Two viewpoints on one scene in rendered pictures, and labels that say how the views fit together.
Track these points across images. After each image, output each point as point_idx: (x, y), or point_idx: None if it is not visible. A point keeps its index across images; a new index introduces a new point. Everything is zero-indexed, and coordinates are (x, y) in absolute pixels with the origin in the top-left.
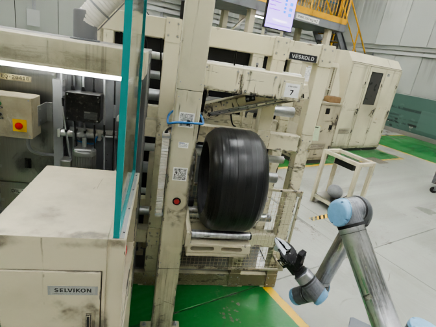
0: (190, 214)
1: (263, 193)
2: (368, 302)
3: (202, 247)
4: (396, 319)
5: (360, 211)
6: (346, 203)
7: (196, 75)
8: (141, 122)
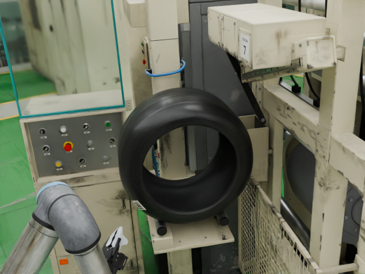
0: (245, 209)
1: (121, 163)
2: None
3: None
4: None
5: (43, 205)
6: (46, 185)
7: (148, 23)
8: (192, 73)
